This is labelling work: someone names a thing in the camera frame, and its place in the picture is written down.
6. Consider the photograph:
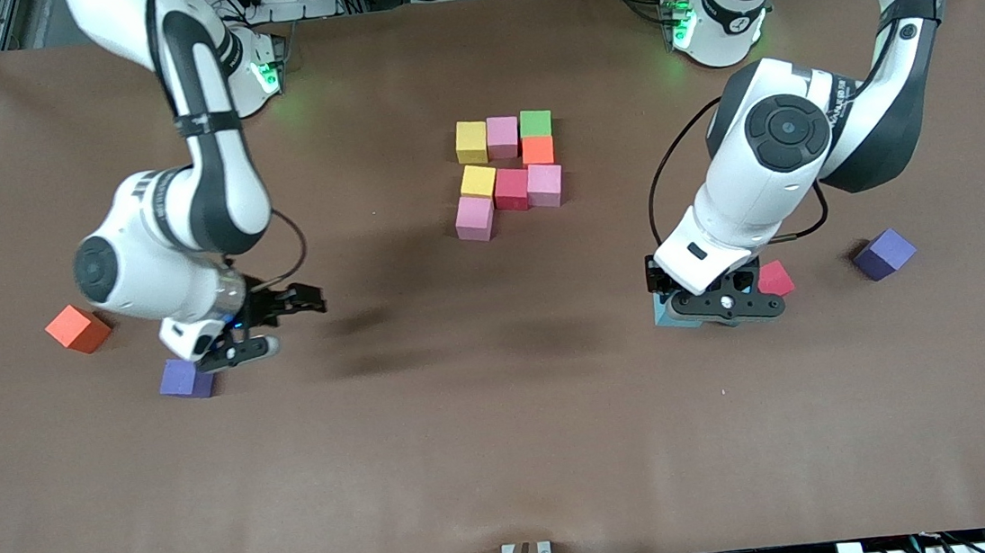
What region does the green foam cube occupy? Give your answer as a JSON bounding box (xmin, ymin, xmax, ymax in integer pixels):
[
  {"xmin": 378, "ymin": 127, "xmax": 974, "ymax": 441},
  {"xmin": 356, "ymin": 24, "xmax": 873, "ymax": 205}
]
[{"xmin": 517, "ymin": 109, "xmax": 553, "ymax": 141}]

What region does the pinkish red foam cube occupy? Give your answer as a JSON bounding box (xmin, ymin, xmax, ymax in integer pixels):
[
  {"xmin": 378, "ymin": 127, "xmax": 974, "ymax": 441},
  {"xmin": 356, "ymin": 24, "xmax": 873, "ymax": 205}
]
[
  {"xmin": 492, "ymin": 166, "xmax": 533, "ymax": 214},
  {"xmin": 755, "ymin": 258, "xmax": 797, "ymax": 299}
]

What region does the violet foam cube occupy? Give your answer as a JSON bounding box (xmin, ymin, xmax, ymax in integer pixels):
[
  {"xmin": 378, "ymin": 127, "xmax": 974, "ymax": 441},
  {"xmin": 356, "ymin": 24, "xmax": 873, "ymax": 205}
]
[
  {"xmin": 157, "ymin": 355, "xmax": 218, "ymax": 403},
  {"xmin": 850, "ymin": 226, "xmax": 920, "ymax": 284}
]

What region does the orange foam cube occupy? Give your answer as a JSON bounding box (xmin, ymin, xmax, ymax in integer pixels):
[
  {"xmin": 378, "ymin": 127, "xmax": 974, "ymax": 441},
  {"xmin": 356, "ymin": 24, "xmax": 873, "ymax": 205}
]
[
  {"xmin": 43, "ymin": 301, "xmax": 115, "ymax": 359},
  {"xmin": 519, "ymin": 134, "xmax": 556, "ymax": 168}
]

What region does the mauve pink foam cube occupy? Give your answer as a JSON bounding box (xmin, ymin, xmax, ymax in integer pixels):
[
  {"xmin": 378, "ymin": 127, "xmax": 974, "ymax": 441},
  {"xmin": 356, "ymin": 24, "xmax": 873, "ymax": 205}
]
[{"xmin": 485, "ymin": 114, "xmax": 524, "ymax": 161}]

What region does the cyan foam cube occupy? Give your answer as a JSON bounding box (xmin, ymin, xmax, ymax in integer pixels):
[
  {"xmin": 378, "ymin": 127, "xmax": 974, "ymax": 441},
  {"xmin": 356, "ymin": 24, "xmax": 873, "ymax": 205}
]
[{"xmin": 652, "ymin": 289, "xmax": 703, "ymax": 332}]

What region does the yellow foam cube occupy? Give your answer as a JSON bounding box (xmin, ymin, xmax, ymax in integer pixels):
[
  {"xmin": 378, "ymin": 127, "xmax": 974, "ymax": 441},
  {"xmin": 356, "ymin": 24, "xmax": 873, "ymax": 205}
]
[
  {"xmin": 458, "ymin": 164, "xmax": 499, "ymax": 201},
  {"xmin": 453, "ymin": 119, "xmax": 491, "ymax": 167}
]

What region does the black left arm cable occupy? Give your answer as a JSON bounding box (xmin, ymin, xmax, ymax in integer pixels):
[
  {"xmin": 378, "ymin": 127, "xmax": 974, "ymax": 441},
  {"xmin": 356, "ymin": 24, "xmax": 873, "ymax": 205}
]
[{"xmin": 639, "ymin": 87, "xmax": 831, "ymax": 254}]

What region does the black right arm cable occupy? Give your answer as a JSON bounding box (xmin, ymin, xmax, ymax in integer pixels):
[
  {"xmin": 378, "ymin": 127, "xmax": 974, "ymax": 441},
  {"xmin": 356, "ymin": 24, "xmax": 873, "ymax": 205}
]
[{"xmin": 269, "ymin": 206, "xmax": 311, "ymax": 289}]

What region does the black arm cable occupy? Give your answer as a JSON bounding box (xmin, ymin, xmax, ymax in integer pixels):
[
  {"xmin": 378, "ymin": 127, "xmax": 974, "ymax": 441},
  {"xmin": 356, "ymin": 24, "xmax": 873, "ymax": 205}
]
[
  {"xmin": 639, "ymin": 87, "xmax": 831, "ymax": 254},
  {"xmin": 269, "ymin": 206, "xmax": 311, "ymax": 289}
]

